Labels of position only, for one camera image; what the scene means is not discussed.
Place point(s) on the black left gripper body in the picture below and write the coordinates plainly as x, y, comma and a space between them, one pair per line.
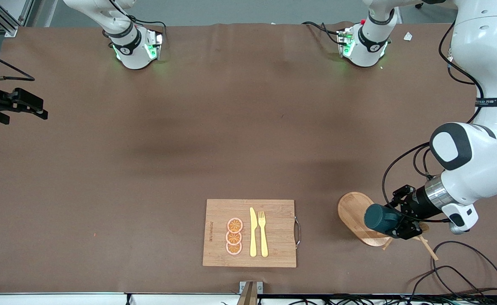
420, 201

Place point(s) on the teal cup yellow inside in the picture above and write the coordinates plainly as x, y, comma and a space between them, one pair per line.
379, 218

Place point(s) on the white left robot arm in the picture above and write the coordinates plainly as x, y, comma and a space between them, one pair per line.
481, 42

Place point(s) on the wooden mug tree stand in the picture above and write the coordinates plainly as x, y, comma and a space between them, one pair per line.
352, 212

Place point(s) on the bamboo cutting board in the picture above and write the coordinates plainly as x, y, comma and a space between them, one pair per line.
273, 237

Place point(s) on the yellow plastic fork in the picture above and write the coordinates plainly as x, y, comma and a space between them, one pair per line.
263, 237

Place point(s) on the table cover sheet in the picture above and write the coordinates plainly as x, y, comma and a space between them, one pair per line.
146, 190

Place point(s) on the yellow plastic knife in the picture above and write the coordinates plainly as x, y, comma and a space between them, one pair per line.
253, 233

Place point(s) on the white paper scrap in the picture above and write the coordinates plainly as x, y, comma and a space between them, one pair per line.
408, 36

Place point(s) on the orange slice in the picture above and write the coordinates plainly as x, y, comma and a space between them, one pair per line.
234, 225

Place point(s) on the aluminium frame profile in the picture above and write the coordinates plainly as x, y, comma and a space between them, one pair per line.
6, 25

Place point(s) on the metal bracket with wooden post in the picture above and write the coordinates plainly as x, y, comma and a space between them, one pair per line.
250, 292

